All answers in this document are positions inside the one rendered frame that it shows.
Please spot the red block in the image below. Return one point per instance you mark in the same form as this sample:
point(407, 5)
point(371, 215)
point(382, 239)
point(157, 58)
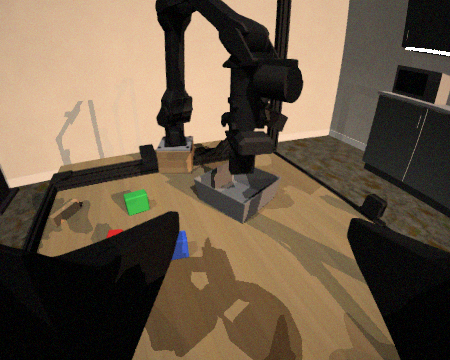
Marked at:
point(113, 232)

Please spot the blue block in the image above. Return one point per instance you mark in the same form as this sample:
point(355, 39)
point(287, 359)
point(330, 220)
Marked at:
point(181, 249)

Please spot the green block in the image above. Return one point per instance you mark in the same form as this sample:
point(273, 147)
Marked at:
point(136, 202)

